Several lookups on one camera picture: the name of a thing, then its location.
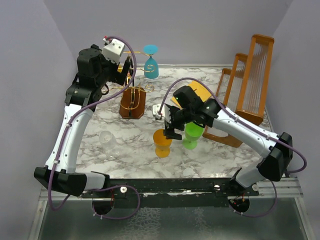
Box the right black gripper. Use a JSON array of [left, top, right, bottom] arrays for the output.
[[163, 105, 195, 139]]

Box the orange plastic goblet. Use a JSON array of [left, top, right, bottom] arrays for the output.
[[153, 129, 173, 158]]

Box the blue plastic goblet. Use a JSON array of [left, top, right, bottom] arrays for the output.
[[143, 44, 159, 79]]

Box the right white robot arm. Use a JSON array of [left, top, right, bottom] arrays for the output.
[[159, 85, 293, 196]]

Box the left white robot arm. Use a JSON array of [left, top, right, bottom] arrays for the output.
[[34, 39, 131, 198]]

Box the clear wine glass left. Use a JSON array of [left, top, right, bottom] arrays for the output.
[[99, 131, 120, 158]]

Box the green plastic goblet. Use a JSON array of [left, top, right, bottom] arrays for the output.
[[182, 122, 204, 150]]

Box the yellow booklet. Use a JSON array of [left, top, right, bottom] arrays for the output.
[[179, 80, 212, 102]]

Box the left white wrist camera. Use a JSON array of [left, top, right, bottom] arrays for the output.
[[101, 36, 125, 65]]

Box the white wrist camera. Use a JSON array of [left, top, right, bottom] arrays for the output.
[[152, 104, 170, 122], [101, 36, 125, 65]]

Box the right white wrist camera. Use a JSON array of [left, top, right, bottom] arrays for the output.
[[152, 104, 170, 122]]

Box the gold wire wine glass rack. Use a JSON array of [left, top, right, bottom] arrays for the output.
[[111, 51, 155, 120]]

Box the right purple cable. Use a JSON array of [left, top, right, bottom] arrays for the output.
[[158, 77, 308, 217]]

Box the wooden string harp rack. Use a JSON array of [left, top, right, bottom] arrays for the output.
[[202, 34, 275, 148]]

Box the aluminium frame rail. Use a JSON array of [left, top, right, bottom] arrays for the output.
[[38, 176, 304, 201]]

